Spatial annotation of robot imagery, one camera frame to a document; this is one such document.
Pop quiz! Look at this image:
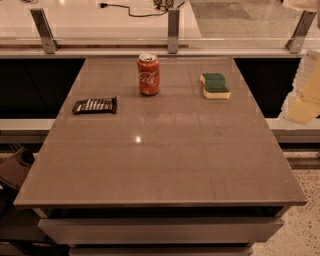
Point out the black power cable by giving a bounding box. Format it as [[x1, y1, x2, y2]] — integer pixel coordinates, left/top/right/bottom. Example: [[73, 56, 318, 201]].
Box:
[[98, 2, 169, 18]]

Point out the black chocolate bar wrapper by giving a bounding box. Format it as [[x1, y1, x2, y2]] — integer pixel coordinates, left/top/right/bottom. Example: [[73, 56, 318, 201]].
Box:
[[72, 97, 117, 114]]

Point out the red cola can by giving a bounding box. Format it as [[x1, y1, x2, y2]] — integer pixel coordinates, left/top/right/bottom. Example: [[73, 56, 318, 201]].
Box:
[[137, 53, 160, 96]]

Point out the green and yellow sponge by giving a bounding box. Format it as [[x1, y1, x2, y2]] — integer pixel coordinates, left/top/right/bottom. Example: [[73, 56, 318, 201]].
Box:
[[200, 73, 231, 99]]

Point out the right metal rail bracket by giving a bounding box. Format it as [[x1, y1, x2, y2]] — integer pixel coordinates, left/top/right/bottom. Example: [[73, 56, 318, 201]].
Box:
[[285, 11, 316, 54]]

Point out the dark object at left floor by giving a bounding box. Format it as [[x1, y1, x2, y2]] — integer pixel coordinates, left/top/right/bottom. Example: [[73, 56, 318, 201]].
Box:
[[0, 148, 35, 190]]

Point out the metal rail bracket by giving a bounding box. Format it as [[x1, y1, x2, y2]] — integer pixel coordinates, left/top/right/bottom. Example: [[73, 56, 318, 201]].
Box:
[[285, 11, 316, 54], [30, 8, 59, 54], [168, 8, 180, 54]]

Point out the middle metal rail bracket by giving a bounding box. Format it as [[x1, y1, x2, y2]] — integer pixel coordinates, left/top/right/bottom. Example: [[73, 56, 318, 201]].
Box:
[[168, 8, 180, 54]]

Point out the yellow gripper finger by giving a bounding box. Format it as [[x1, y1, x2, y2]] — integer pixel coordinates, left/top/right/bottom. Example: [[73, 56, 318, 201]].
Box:
[[293, 50, 320, 104], [279, 96, 320, 124]]

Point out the left metal rail bracket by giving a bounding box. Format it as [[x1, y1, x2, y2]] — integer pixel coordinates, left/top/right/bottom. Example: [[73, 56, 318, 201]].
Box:
[[30, 8, 59, 54]]

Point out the grey cabinet drawer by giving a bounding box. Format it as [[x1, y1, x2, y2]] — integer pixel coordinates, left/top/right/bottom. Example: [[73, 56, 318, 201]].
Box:
[[38, 217, 283, 245]]

